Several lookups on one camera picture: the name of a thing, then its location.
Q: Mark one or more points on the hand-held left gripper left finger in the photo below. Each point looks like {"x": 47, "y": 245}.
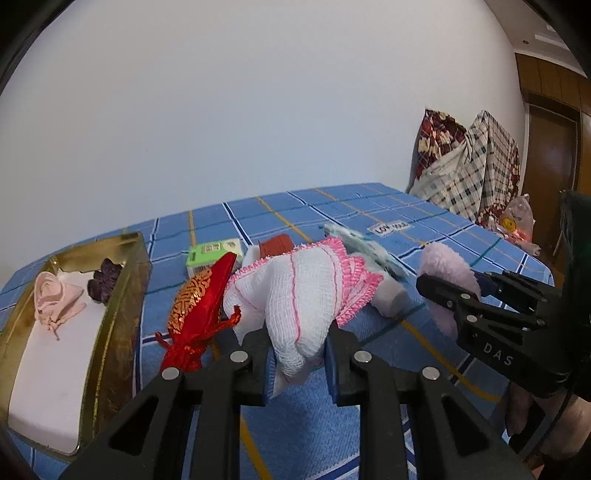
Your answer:
{"x": 254, "y": 369}

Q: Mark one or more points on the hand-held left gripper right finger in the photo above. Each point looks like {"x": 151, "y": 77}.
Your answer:
{"x": 331, "y": 369}

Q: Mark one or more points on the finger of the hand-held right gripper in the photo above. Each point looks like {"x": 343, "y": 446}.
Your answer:
{"x": 455, "y": 300}
{"x": 512, "y": 288}

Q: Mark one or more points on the pale pink fluffy puff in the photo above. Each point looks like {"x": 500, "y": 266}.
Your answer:
{"x": 445, "y": 263}

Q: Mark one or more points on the white gauze cloth pink trim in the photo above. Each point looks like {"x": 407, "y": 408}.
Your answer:
{"x": 295, "y": 295}

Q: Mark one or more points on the teal wet wipe packet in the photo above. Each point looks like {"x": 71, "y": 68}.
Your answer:
{"x": 369, "y": 247}

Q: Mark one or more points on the red and white sponge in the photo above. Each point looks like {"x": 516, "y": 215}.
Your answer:
{"x": 274, "y": 244}

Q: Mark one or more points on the gold rectangular tin box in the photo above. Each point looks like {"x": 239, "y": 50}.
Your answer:
{"x": 115, "y": 332}

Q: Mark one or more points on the person's right forearm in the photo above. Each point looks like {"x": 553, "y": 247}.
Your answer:
{"x": 517, "y": 406}

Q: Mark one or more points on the grey pink soft roll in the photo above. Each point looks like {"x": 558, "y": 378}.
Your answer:
{"x": 392, "y": 297}

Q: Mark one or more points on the plastic bag with smiley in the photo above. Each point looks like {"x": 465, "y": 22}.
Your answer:
{"x": 515, "y": 221}

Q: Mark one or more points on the white sewn blanket label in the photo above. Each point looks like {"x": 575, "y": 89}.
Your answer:
{"x": 391, "y": 228}

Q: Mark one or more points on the plaid checked cloth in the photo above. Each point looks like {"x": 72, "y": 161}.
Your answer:
{"x": 475, "y": 175}

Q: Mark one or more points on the green tissue pack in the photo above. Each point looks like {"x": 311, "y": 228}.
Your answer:
{"x": 210, "y": 256}

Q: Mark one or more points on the brown wooden door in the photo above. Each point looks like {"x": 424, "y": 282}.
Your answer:
{"x": 549, "y": 152}

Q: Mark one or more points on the blue plaid blanket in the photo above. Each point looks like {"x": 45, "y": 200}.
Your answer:
{"x": 323, "y": 212}

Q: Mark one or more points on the red floral pillow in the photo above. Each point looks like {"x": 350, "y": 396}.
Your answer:
{"x": 436, "y": 134}

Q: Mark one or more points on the dark purple fabric piece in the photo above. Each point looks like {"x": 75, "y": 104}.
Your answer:
{"x": 105, "y": 281}

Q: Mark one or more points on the pale pink foam liner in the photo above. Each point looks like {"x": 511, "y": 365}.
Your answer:
{"x": 51, "y": 383}

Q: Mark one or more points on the pink fabric flower pouch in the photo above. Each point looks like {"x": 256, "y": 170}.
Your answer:
{"x": 53, "y": 295}

